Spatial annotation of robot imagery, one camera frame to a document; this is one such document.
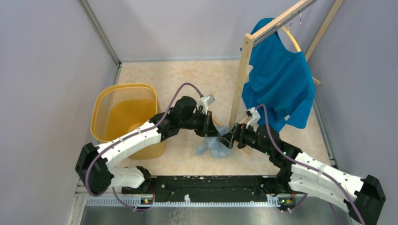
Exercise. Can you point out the blue t-shirt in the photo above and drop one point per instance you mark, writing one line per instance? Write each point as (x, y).
(282, 81)

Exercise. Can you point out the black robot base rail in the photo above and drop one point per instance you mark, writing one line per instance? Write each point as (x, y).
(218, 189)

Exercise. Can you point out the wooden clothes rack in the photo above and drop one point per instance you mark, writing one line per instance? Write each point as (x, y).
(252, 40)

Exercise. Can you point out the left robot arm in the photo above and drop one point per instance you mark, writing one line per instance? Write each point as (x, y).
(97, 164)

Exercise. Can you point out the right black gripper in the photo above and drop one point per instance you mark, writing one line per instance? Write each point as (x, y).
(238, 135)

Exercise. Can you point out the white cable duct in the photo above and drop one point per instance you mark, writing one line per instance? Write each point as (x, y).
(140, 202)

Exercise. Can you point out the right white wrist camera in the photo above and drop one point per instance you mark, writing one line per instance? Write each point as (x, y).
(253, 117)

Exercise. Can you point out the blue plastic trash bag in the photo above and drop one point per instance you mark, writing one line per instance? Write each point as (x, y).
(217, 149)

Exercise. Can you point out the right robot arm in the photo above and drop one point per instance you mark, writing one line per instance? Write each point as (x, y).
(362, 198)

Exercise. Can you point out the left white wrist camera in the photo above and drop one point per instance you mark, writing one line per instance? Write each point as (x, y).
(204, 102)

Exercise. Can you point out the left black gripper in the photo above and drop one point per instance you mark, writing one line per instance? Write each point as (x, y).
(213, 131)

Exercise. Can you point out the yellow mesh trash bin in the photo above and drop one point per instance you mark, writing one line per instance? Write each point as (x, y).
(120, 109)

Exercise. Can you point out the yellow clothes hanger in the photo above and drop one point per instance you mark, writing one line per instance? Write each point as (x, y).
(292, 39)

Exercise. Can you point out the metal corner post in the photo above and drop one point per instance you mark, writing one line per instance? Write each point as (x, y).
(100, 32)

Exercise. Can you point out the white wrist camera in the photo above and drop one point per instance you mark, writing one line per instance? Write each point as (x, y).
(253, 117)
(204, 102)

